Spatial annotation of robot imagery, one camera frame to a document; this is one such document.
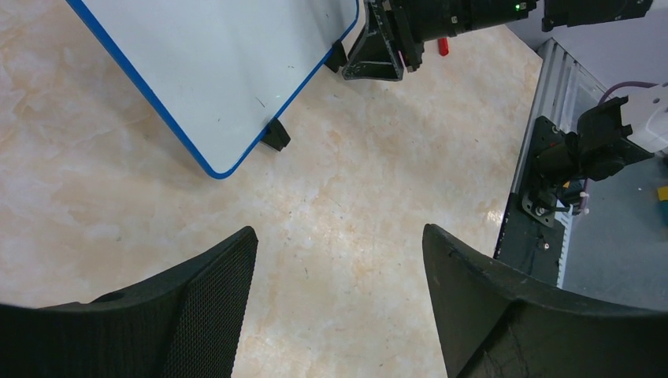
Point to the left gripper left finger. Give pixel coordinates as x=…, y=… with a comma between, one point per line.
x=183, y=322

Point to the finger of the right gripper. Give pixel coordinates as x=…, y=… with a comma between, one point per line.
x=374, y=55

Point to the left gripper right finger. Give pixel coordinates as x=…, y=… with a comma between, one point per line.
x=495, y=321

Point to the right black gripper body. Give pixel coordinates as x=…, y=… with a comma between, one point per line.
x=421, y=21

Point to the red white marker pen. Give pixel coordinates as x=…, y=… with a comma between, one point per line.
x=443, y=47

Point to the blue framed whiteboard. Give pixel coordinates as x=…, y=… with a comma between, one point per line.
x=219, y=72

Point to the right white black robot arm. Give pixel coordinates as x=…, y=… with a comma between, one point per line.
x=617, y=132

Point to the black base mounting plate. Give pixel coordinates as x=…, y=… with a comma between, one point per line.
x=531, y=237

